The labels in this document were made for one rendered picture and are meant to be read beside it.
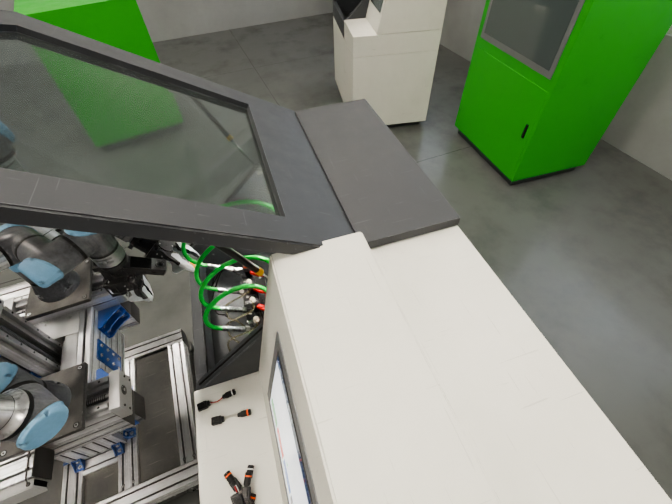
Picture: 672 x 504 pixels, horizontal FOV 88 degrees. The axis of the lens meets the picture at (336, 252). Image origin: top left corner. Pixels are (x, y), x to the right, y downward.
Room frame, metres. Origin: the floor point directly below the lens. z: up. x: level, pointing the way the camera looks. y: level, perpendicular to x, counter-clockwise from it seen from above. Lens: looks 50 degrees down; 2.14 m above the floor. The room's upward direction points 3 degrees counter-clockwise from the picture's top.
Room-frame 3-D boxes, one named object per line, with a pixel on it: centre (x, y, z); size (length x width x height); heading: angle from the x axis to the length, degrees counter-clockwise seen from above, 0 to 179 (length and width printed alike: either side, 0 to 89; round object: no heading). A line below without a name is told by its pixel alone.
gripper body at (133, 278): (0.61, 0.62, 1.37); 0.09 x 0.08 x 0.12; 106
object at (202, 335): (0.75, 0.57, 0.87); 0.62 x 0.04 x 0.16; 16
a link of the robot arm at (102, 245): (0.61, 0.61, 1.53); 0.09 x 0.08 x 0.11; 148
